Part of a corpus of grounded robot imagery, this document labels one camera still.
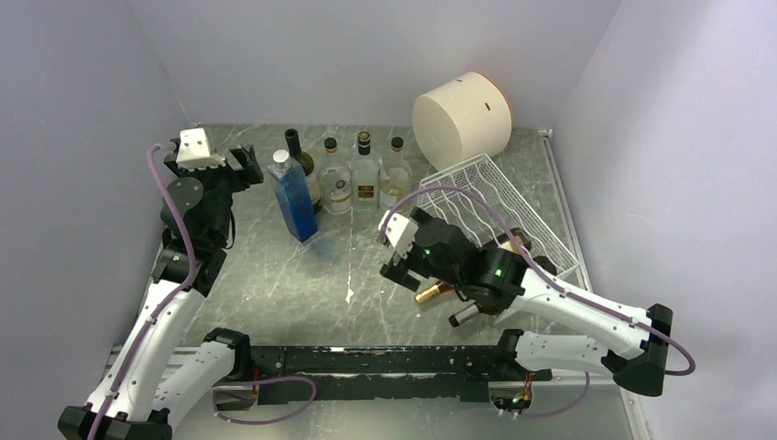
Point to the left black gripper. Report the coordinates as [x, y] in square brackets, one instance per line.
[242, 179]

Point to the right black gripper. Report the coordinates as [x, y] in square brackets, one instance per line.
[399, 271]

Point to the blue plastic tray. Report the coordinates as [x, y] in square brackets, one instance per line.
[288, 181]

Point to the green wine bottle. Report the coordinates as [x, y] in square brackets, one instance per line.
[307, 162]

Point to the clear flask bottle black cap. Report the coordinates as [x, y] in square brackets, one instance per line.
[394, 176]

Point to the dark bottle black cap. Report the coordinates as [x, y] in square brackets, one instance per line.
[365, 166]

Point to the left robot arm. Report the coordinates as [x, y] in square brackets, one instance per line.
[135, 399]

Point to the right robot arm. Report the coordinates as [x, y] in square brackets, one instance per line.
[611, 339]

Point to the red wine bottle gold cap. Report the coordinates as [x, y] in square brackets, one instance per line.
[431, 292]

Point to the cream cylindrical container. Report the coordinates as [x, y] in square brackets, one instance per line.
[461, 119]

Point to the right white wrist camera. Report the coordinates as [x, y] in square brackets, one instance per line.
[397, 232]

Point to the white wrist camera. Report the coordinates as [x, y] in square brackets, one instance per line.
[197, 147]
[397, 232]

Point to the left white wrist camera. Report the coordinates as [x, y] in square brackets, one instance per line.
[197, 147]

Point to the white wire wine rack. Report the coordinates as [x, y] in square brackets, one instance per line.
[476, 197]

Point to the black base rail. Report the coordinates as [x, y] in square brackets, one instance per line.
[356, 373]

